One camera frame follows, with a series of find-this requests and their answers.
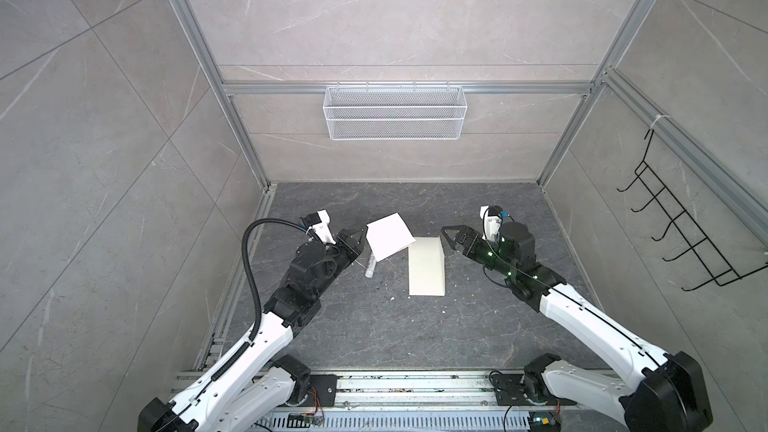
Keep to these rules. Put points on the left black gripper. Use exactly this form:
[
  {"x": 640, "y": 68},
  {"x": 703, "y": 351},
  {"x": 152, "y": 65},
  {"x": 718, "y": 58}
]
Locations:
[{"x": 347, "y": 246}]

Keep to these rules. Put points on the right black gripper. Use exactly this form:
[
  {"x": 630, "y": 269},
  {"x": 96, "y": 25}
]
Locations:
[{"x": 466, "y": 233}]

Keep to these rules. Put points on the tan letter paper sheet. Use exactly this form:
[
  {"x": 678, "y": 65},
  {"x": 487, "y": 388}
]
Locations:
[{"x": 387, "y": 236}]

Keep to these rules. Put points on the cream paper envelope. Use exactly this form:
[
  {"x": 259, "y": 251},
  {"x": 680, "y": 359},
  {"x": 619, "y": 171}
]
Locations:
[{"x": 426, "y": 267}]

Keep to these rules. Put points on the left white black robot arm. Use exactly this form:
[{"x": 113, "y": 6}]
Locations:
[{"x": 255, "y": 376}]

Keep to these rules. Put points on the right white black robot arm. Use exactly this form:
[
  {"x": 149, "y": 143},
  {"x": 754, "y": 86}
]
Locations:
[{"x": 650, "y": 390}]

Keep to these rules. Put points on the white glue stick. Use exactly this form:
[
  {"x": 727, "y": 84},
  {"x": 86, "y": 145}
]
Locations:
[{"x": 370, "y": 269}]

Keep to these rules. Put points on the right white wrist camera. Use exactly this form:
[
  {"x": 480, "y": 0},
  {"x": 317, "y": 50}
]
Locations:
[{"x": 492, "y": 219}]

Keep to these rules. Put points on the white wire mesh basket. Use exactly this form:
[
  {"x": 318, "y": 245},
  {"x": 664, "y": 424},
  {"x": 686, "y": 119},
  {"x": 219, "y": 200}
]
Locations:
[{"x": 394, "y": 112}]

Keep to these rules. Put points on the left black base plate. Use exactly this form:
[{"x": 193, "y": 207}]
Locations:
[{"x": 317, "y": 388}]

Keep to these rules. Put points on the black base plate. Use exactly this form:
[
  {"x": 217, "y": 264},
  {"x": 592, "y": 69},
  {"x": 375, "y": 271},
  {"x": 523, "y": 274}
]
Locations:
[
  {"x": 514, "y": 389},
  {"x": 317, "y": 388}
]

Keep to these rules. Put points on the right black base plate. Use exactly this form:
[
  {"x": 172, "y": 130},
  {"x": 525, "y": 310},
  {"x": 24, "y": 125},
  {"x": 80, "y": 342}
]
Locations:
[{"x": 514, "y": 389}]

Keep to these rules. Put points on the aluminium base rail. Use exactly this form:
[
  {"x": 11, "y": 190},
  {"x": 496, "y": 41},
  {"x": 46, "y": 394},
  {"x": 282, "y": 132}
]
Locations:
[{"x": 412, "y": 388}]

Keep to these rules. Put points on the black wire hook rack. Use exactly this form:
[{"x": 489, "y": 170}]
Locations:
[{"x": 718, "y": 270}]

